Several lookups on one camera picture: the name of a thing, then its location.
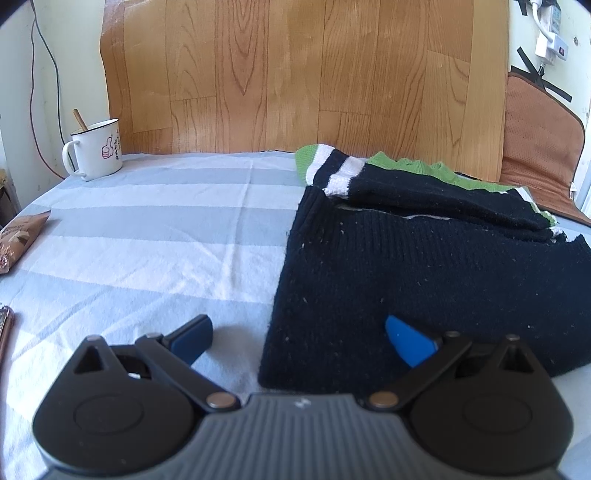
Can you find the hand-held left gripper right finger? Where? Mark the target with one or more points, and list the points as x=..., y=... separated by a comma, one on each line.
x=408, y=344

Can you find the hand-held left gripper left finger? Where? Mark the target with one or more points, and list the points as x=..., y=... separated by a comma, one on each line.
x=191, y=337

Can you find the navy knit sweater green trim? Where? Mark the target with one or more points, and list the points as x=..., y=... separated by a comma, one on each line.
x=415, y=277

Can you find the striped blue white bed sheet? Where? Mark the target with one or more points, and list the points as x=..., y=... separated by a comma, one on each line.
x=138, y=230

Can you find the brown snack packet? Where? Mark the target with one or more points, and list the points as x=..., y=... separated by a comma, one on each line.
x=18, y=235

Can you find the white enamel mug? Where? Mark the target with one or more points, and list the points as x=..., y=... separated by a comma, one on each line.
x=99, y=157

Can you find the white framed frosted window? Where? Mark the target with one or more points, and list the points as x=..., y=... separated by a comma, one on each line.
x=585, y=198

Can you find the brown mesh seat cushion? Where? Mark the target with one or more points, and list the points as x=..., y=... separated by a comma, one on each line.
x=540, y=138

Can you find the wooden spoon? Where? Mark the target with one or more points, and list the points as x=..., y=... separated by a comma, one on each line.
x=79, y=120

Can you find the wood pattern vinyl sheet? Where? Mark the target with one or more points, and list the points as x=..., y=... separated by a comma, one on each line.
x=277, y=69

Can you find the black tape strip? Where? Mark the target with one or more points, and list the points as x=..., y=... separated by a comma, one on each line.
x=523, y=7
x=521, y=70
x=558, y=92

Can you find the black plug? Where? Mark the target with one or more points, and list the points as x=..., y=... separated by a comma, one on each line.
x=541, y=65

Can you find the white power strip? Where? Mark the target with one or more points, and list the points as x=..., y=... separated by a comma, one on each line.
x=556, y=46

